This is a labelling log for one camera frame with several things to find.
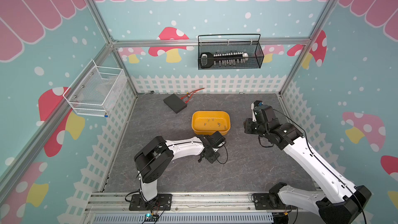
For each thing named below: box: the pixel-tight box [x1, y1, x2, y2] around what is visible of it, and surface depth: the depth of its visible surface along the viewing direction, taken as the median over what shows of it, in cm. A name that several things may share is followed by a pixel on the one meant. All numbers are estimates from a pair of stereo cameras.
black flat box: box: [163, 93, 188, 115], surface depth 116 cm
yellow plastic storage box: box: [191, 110, 232, 136], surface depth 105 cm
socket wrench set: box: [200, 51, 249, 69], surface depth 91 cm
